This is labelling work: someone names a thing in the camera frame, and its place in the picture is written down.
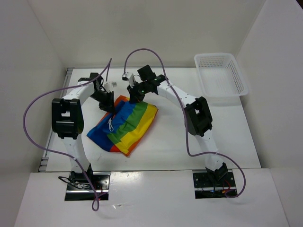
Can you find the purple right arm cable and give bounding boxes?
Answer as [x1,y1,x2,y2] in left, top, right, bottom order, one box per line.
[124,48,247,198]

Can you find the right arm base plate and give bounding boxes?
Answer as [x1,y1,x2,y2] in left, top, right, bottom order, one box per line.
[192,170,237,199]

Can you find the white plastic basket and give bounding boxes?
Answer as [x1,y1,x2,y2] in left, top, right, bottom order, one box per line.
[194,52,249,98]

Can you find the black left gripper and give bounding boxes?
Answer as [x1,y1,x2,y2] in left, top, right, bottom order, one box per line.
[89,90,116,115]

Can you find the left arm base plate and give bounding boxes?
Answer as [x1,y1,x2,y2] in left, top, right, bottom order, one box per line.
[58,172,110,201]

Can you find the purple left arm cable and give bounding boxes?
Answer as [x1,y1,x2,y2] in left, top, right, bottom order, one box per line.
[22,58,113,210]

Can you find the aluminium table edge rail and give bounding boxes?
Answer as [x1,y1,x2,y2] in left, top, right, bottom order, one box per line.
[38,68,73,172]

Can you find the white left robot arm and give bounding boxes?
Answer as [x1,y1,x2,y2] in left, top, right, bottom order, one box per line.
[52,73,116,189]

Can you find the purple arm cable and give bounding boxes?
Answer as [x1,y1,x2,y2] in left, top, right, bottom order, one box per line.
[22,58,113,210]
[124,48,247,198]

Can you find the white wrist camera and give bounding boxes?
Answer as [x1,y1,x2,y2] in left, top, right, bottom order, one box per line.
[103,81,117,93]
[122,72,135,87]

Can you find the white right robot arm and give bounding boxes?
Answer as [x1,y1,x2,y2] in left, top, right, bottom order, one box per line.
[122,65,228,186]

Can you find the rainbow striped shorts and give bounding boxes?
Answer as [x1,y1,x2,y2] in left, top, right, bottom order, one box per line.
[87,96,158,157]

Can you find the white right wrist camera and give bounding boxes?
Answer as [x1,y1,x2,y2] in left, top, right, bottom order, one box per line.
[122,72,135,87]

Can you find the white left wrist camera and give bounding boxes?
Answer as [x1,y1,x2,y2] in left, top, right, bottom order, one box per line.
[103,81,117,93]

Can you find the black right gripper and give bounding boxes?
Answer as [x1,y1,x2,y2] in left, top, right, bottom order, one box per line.
[127,80,149,104]

